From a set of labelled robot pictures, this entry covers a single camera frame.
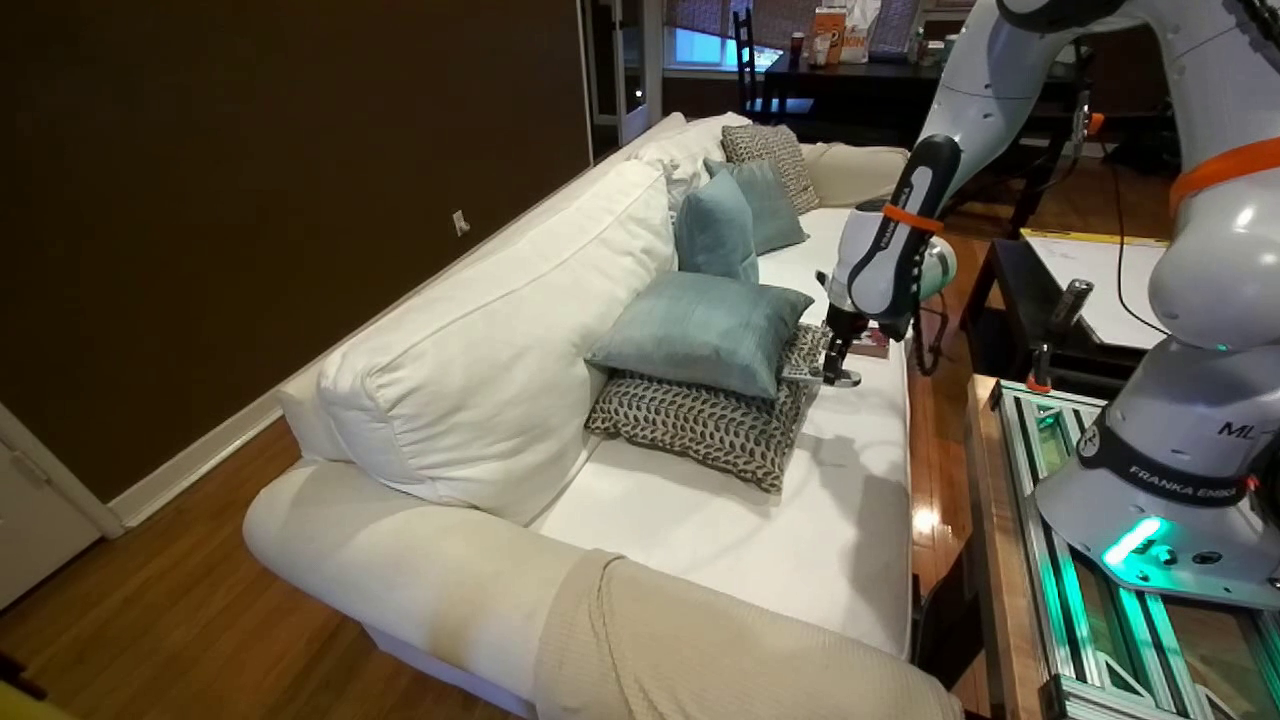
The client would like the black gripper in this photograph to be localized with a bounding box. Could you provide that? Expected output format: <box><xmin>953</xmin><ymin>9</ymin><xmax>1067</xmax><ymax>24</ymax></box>
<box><xmin>819</xmin><ymin>301</ymin><xmax>881</xmax><ymax>391</ymax></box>

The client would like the flat teal blue pillow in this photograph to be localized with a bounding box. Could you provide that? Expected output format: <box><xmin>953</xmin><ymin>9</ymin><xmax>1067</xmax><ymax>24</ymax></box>
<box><xmin>585</xmin><ymin>266</ymin><xmax>817</xmax><ymax>404</ymax></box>

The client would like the leaf patterned cream pillow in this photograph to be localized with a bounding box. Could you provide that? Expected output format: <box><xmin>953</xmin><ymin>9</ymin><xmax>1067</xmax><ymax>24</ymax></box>
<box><xmin>581</xmin><ymin>320</ymin><xmax>838</xmax><ymax>494</ymax></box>

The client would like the white sofa seat cushion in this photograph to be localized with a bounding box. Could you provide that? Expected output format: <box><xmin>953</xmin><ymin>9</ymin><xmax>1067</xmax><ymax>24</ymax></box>
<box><xmin>530</xmin><ymin>203</ymin><xmax>922</xmax><ymax>662</ymax></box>

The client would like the upright teal blue pillow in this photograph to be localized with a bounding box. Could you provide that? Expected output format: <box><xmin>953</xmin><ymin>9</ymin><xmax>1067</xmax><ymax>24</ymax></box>
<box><xmin>668</xmin><ymin>167</ymin><xmax>764</xmax><ymax>285</ymax></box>

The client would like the grey patterned pillow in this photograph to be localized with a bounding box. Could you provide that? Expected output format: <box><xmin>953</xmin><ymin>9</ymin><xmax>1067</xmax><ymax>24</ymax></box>
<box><xmin>715</xmin><ymin>119</ymin><xmax>823</xmax><ymax>214</ymax></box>

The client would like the small white back cushion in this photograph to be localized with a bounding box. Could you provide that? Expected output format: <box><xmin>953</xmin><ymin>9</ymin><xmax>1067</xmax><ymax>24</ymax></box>
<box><xmin>633</xmin><ymin>107</ymin><xmax>753</xmax><ymax>184</ymax></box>

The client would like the large white back cushion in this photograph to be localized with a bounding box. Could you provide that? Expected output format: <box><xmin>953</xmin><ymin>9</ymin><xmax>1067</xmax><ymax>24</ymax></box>
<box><xmin>313</xmin><ymin>154</ymin><xmax>681</xmax><ymax>526</ymax></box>

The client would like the black metal stand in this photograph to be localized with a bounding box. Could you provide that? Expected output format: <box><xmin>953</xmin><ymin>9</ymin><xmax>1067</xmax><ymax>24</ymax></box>
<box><xmin>955</xmin><ymin>116</ymin><xmax>1168</xmax><ymax>397</ymax></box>

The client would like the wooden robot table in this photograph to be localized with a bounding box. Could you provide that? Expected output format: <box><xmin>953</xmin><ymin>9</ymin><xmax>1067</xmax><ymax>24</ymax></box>
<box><xmin>963</xmin><ymin>369</ymin><xmax>1072</xmax><ymax>720</ymax></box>

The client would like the dark dining table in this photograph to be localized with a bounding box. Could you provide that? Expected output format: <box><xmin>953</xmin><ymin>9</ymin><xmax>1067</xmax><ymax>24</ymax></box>
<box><xmin>725</xmin><ymin>3</ymin><xmax>943</xmax><ymax>144</ymax></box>

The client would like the white floor mat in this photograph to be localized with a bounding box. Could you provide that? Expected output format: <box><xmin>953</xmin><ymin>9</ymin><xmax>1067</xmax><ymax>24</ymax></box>
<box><xmin>1021</xmin><ymin>227</ymin><xmax>1205</xmax><ymax>352</ymax></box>

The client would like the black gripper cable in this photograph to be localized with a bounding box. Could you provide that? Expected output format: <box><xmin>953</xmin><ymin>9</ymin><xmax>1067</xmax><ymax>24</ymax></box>
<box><xmin>908</xmin><ymin>255</ymin><xmax>955</xmax><ymax>379</ymax></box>

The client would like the aluminium extrusion robot base frame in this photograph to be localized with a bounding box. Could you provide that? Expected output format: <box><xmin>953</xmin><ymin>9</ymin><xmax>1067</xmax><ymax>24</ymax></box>
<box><xmin>998</xmin><ymin>376</ymin><xmax>1280</xmax><ymax>720</ymax></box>

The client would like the white sofa frame with armrests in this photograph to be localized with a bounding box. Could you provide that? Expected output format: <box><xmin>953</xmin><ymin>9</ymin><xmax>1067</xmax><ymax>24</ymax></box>
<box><xmin>239</xmin><ymin>107</ymin><xmax>967</xmax><ymax>720</ymax></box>

